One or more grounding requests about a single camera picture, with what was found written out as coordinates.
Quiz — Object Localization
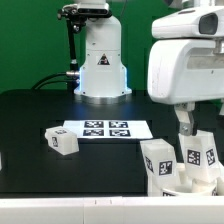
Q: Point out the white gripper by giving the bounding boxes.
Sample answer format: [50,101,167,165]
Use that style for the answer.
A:
[147,39,224,136]

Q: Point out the white round stool seat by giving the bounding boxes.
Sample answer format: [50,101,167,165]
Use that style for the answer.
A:
[148,161,224,198]

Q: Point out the white marker sheet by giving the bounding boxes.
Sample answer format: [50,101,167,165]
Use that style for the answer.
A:
[63,120,153,139]

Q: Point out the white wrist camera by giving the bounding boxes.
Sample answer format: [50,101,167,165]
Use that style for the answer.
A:
[152,6,224,39]

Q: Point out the white front wall rail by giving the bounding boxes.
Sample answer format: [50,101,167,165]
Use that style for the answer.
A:
[0,196,224,224]

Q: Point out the black cables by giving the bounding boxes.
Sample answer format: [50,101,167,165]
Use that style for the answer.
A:
[31,71,81,90]

